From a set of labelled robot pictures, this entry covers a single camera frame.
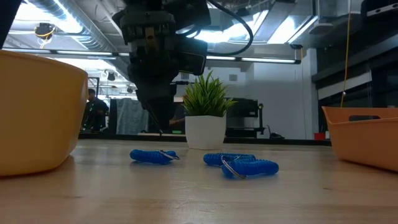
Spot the yellow plastic bin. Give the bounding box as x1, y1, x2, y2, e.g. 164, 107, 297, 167
0, 49, 90, 177

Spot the black printer machine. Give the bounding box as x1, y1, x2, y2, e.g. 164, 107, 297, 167
224, 98, 266, 139

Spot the yellow cable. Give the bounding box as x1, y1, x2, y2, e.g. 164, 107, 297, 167
340, 0, 353, 108

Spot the long light bar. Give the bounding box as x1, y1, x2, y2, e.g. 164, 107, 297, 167
0, 48, 302, 65

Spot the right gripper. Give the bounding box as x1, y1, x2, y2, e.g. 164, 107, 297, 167
361, 0, 398, 18

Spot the blue spring coil keychain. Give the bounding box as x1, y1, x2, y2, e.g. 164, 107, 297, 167
129, 149, 181, 166
203, 152, 257, 167
220, 154, 280, 180

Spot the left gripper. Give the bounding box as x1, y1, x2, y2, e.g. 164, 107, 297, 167
119, 11, 180, 135

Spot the black table frame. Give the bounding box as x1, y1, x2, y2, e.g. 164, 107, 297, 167
77, 133, 333, 147

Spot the grey cloth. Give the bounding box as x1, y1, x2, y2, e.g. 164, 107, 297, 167
115, 97, 150, 136

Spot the orange plastic bin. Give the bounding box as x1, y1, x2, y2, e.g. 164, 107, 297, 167
322, 105, 398, 174

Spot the black shelving unit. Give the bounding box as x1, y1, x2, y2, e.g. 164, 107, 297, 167
312, 29, 398, 134

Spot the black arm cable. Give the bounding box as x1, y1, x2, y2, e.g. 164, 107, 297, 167
186, 0, 254, 57

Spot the artificial plant in white pot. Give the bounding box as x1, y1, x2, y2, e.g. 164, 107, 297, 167
182, 70, 239, 151

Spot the person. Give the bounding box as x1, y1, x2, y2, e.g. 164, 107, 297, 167
169, 102, 187, 128
80, 88, 110, 132

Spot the black ceiling dome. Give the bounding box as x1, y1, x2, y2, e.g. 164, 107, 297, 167
34, 22, 57, 40

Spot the small black object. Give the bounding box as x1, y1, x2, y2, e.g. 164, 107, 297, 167
266, 124, 285, 140

